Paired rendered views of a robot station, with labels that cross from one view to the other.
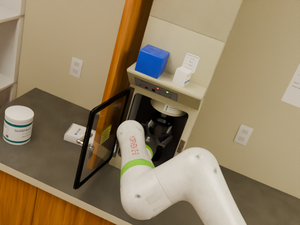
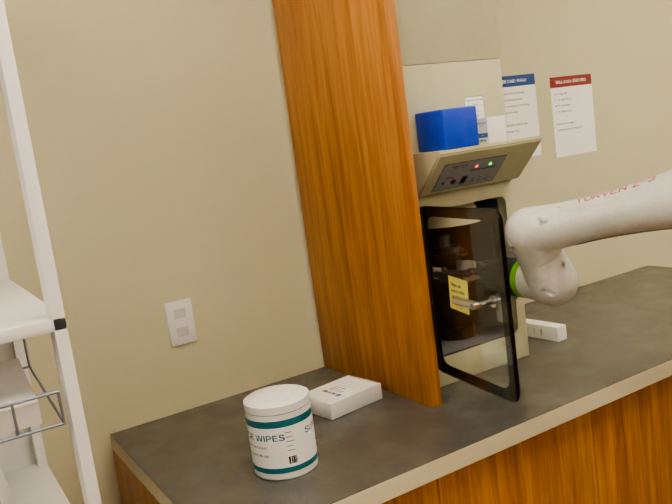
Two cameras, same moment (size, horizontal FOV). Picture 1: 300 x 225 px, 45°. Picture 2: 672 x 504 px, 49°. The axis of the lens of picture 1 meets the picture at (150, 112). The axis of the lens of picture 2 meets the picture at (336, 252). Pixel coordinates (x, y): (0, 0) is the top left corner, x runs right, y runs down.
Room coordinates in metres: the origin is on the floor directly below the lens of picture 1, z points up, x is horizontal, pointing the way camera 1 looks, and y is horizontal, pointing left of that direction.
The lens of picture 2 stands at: (0.27, 1.37, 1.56)
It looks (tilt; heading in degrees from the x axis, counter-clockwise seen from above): 8 degrees down; 320
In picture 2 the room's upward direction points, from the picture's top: 8 degrees counter-clockwise
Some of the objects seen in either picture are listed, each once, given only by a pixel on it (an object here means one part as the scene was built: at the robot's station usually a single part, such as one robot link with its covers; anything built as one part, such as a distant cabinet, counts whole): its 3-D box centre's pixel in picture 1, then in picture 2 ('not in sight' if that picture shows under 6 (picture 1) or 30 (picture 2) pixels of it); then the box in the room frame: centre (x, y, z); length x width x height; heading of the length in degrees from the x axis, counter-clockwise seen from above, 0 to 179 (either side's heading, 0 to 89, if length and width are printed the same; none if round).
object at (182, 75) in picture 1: (182, 76); (491, 129); (1.35, -0.08, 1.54); 0.05 x 0.05 x 0.06; 68
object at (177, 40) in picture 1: (166, 101); (435, 220); (1.54, -0.06, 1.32); 0.32 x 0.25 x 0.77; 80
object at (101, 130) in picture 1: (102, 138); (466, 298); (1.28, 0.16, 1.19); 0.30 x 0.01 x 0.40; 162
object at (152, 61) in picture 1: (152, 61); (447, 129); (1.38, 0.05, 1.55); 0.10 x 0.10 x 0.09; 80
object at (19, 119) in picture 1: (18, 125); (281, 430); (1.43, 0.59, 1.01); 0.13 x 0.13 x 0.15
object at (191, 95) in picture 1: (164, 89); (478, 165); (1.36, -0.03, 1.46); 0.32 x 0.11 x 0.10; 80
